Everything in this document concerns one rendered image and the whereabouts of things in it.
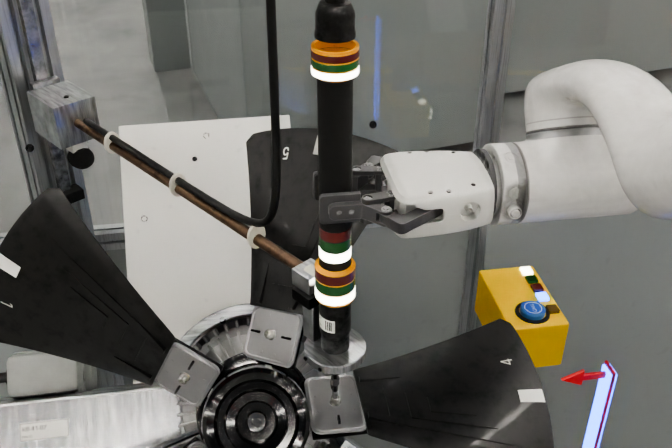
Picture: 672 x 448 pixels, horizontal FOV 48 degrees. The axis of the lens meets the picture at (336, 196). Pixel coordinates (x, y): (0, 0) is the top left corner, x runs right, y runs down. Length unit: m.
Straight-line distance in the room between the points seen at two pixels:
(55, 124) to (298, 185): 0.44
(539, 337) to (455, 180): 0.56
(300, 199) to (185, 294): 0.29
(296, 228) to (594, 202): 0.35
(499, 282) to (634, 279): 0.71
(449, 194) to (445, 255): 1.01
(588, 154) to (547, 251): 1.04
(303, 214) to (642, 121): 0.42
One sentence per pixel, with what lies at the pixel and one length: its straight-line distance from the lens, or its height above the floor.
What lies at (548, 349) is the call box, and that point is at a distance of 1.29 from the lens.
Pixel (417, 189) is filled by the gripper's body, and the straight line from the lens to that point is 0.73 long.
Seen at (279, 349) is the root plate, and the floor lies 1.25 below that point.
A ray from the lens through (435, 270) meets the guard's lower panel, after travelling 1.75.
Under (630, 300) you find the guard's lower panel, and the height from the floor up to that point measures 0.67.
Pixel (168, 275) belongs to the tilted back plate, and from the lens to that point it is 1.15.
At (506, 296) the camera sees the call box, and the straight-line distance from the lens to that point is 1.30.
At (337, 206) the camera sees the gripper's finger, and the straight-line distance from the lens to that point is 0.73.
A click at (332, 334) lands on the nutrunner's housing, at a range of 0.84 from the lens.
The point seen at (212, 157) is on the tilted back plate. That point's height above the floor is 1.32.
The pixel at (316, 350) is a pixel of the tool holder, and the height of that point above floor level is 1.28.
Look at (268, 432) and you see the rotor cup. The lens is 0.88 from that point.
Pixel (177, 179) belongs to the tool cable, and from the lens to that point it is 1.01.
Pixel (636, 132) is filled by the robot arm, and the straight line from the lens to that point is 0.68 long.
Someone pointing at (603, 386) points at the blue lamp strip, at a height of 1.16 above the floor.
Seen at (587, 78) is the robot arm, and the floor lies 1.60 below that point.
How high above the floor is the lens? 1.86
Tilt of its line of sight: 31 degrees down
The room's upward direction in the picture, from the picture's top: straight up
